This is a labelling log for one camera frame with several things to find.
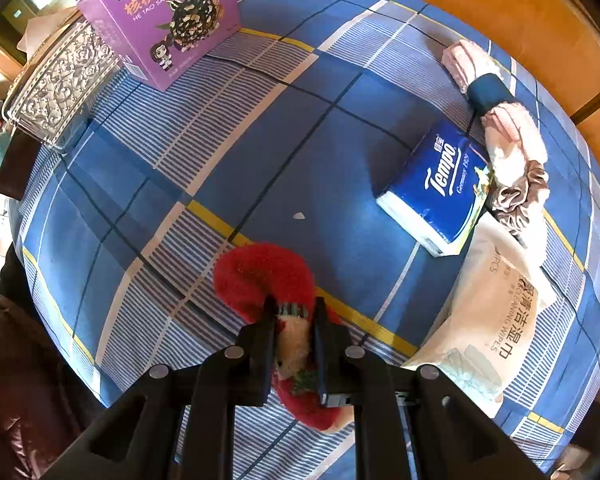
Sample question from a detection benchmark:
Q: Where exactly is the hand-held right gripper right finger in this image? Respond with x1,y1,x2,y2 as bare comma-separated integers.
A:
312,297,548,480

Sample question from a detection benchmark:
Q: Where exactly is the blue white tissue pack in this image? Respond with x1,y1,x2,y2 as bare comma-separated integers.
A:
376,120,496,258

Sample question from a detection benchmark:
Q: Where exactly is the white wet wipes pack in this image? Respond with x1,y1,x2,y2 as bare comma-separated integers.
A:
402,210,558,418

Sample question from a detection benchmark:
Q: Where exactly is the ornate metallic tissue box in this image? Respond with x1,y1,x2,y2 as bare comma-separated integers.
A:
2,20,123,153

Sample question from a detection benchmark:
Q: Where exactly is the white tissue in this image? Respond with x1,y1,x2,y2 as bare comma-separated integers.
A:
17,10,81,56

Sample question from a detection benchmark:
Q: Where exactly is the person's dark jacket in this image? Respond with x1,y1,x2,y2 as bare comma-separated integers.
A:
0,245,116,480

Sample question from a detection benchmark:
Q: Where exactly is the blue plaid bedsheet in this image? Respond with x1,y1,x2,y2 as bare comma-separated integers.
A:
10,0,600,480

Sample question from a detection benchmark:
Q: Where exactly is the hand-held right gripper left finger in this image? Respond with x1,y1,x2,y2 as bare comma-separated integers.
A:
40,296,281,480

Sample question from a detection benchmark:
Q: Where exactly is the purple carton box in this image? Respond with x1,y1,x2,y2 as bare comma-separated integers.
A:
75,0,242,92

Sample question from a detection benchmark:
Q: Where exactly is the pink fuzzy socks bundle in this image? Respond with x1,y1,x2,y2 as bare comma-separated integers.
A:
441,39,548,183

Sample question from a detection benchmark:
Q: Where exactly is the mauve satin scrunchie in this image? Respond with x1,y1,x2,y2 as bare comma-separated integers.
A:
489,159,551,238

